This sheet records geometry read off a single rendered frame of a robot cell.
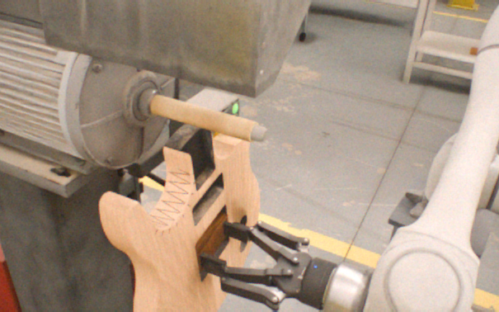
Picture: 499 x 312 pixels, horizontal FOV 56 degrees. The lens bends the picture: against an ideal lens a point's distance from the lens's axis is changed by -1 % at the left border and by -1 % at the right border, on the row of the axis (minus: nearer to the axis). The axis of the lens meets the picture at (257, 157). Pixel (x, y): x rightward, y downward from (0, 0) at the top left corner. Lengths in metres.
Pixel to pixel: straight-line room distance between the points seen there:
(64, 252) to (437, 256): 0.76
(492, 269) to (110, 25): 2.27
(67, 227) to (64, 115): 0.33
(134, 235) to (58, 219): 0.42
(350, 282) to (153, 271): 0.28
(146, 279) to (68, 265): 0.40
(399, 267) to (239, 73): 0.26
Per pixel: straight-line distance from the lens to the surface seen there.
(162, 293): 0.72
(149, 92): 0.79
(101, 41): 0.60
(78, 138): 0.76
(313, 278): 0.73
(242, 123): 0.71
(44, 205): 0.98
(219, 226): 0.81
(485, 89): 0.87
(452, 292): 0.52
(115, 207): 0.58
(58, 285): 1.13
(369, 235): 2.53
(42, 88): 0.80
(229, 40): 0.50
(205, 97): 1.13
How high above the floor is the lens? 1.60
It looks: 32 degrees down
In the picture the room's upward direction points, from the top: 4 degrees clockwise
